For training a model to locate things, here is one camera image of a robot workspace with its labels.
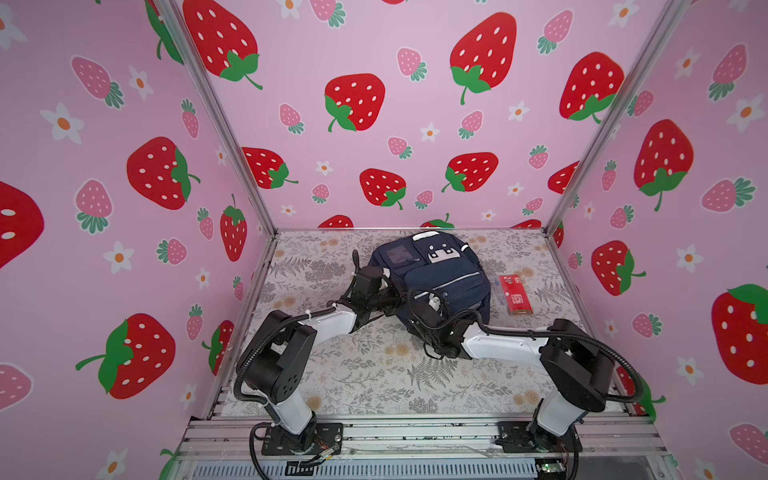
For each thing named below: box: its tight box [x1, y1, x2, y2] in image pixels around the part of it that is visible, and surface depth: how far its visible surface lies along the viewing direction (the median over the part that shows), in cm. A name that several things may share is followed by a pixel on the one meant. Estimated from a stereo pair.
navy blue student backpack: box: [370, 231, 492, 330], surface depth 95 cm
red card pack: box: [500, 275, 534, 315], surface depth 103 cm
